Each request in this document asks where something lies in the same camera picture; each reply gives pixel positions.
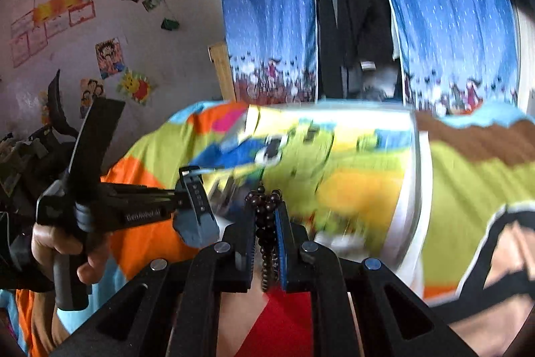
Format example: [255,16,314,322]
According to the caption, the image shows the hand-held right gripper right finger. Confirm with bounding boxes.
[274,200,477,357]

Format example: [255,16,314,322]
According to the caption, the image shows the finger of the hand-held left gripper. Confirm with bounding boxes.
[102,183,189,205]
[165,201,189,221]

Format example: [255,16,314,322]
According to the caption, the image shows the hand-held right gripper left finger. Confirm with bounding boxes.
[50,200,257,357]

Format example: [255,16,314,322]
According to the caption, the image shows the dark bead necklace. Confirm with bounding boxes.
[244,185,285,293]

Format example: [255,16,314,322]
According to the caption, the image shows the blue wristwatch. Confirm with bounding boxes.
[172,165,221,249]

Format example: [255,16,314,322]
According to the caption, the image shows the person's left hand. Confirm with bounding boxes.
[31,221,111,286]

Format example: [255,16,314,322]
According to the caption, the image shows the row of pink-bordered certificates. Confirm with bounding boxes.
[10,0,111,69]

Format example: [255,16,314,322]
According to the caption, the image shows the colourful patchwork blanket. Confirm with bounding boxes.
[12,100,535,357]

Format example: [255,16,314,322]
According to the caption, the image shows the blue dotted curtain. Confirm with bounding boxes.
[361,0,521,115]
[215,0,318,104]

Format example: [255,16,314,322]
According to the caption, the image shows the hanging dark clothes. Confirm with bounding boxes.
[307,0,408,100]

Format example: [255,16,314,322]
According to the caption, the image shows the family cartoon wall sticker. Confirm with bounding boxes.
[79,78,106,118]

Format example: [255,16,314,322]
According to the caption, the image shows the yellow cartoon wall sticker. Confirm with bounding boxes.
[117,68,156,104]

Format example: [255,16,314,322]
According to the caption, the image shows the cartoon wall poster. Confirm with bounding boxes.
[95,38,126,79]

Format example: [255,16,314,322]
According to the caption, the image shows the wooden bed post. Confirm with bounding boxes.
[208,42,237,102]

